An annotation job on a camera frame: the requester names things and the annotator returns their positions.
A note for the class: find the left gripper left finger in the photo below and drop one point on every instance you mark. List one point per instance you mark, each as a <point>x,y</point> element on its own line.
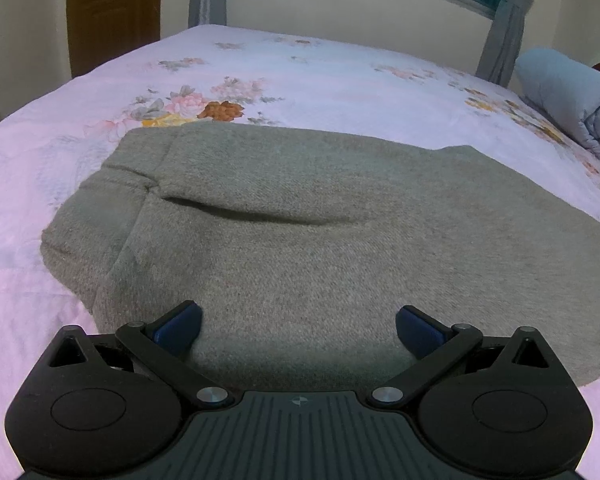
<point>160,345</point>

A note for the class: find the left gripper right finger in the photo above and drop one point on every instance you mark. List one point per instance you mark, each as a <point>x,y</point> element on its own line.
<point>438,350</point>

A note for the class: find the pink floral bed sheet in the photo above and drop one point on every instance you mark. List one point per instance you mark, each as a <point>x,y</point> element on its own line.
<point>48,147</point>

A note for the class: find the light blue rolled quilt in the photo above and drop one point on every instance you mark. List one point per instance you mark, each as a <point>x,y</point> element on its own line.
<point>566,91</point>

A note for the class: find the brown wooden door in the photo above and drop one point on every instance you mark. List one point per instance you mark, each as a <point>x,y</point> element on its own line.
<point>100,30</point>

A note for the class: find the grey right curtain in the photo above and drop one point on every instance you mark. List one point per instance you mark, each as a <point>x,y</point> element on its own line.
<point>503,42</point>

